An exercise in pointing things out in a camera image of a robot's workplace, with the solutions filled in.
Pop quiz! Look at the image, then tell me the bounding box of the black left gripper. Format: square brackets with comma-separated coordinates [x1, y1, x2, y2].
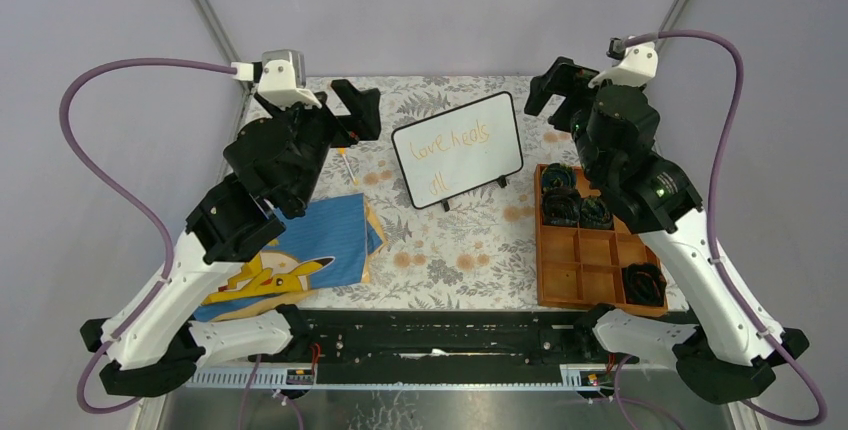
[255, 78, 379, 210]

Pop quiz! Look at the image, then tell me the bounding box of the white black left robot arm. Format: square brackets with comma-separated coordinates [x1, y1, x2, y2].
[80, 79, 382, 398]

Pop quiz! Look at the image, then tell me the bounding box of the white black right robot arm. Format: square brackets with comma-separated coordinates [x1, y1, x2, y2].
[524, 57, 809, 404]

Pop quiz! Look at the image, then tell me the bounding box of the black framed whiteboard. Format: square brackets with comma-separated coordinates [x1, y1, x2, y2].
[391, 91, 524, 209]

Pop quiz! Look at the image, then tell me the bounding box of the dark tape roll rear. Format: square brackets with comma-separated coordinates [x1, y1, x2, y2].
[540, 163, 577, 193]

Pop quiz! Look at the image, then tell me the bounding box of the orange compartment tray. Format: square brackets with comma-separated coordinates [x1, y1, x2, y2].
[533, 164, 669, 317]

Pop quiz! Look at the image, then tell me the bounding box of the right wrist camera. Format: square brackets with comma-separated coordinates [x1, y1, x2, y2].
[588, 38, 658, 89]

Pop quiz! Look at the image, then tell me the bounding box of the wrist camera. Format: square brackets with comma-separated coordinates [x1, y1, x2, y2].
[230, 49, 322, 112]
[588, 38, 658, 89]

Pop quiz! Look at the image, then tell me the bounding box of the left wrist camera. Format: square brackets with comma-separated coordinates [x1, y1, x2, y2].
[230, 49, 322, 112]

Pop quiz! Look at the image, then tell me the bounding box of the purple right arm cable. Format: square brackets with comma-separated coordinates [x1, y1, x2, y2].
[612, 30, 829, 430]

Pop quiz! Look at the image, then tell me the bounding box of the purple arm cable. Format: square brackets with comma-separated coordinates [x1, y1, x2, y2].
[58, 57, 240, 415]
[612, 30, 829, 430]

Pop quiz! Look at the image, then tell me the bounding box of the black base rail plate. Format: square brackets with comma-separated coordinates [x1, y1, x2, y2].
[247, 309, 620, 385]

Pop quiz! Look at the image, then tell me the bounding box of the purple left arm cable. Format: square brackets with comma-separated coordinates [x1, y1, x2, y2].
[58, 57, 240, 415]

